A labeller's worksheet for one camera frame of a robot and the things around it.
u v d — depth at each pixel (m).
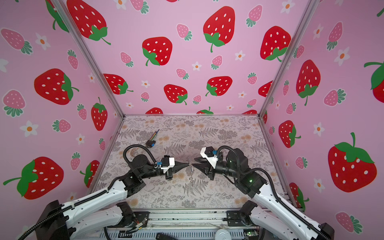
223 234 0.66
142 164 0.54
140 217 0.75
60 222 0.40
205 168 0.57
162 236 0.70
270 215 0.57
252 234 0.70
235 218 0.73
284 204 0.44
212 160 0.56
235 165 0.49
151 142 1.04
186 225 0.73
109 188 0.51
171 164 0.54
